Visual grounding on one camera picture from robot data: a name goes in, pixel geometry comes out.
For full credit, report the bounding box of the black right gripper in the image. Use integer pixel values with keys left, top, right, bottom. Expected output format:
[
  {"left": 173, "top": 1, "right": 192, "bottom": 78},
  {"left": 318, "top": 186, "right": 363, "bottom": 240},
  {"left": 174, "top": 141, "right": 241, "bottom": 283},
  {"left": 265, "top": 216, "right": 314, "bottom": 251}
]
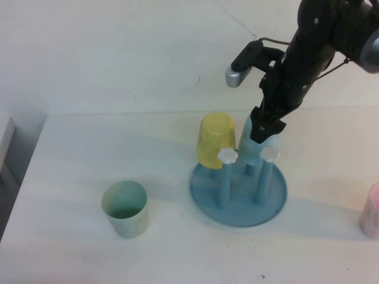
[{"left": 250, "top": 54, "right": 315, "bottom": 145}]

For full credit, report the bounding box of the blue marbled cup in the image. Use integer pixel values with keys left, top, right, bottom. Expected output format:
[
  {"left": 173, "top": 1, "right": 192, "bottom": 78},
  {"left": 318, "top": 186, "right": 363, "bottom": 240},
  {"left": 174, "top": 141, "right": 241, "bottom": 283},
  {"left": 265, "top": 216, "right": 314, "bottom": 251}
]
[{"left": 238, "top": 114, "right": 281, "bottom": 171}]

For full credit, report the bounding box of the yellow marbled cup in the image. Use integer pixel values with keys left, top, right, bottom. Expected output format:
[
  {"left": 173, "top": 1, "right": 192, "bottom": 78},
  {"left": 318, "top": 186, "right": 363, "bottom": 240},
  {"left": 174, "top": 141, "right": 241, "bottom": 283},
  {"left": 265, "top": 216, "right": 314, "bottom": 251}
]
[{"left": 195, "top": 113, "right": 237, "bottom": 170}]

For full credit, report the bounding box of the blue cup stand with pegs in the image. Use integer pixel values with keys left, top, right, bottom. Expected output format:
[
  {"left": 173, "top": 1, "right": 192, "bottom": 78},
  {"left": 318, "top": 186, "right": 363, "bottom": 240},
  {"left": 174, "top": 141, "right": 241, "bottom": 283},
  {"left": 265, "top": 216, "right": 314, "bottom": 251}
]
[{"left": 189, "top": 147, "right": 289, "bottom": 228}]

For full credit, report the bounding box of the pink marbled cup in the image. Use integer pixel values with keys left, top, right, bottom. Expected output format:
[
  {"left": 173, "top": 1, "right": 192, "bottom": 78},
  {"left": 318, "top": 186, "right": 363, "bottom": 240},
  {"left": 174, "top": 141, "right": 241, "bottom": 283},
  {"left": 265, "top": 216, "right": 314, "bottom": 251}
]
[{"left": 358, "top": 182, "right": 379, "bottom": 239}]

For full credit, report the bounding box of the green marbled cup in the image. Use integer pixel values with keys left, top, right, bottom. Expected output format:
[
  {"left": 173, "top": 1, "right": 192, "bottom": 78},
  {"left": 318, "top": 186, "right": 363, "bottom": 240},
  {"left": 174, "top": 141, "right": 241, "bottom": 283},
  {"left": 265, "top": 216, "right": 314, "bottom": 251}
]
[{"left": 101, "top": 179, "right": 148, "bottom": 239}]

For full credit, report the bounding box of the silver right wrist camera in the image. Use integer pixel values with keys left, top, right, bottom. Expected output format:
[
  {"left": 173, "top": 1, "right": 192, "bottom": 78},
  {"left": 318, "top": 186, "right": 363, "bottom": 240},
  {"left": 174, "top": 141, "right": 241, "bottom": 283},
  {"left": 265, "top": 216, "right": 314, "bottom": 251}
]
[{"left": 224, "top": 40, "right": 287, "bottom": 89}]

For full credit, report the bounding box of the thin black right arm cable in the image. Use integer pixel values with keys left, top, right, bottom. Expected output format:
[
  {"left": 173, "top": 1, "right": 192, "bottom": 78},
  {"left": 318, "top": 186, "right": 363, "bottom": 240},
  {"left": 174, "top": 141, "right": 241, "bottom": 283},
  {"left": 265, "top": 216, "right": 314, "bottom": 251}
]
[{"left": 257, "top": 37, "right": 351, "bottom": 82}]

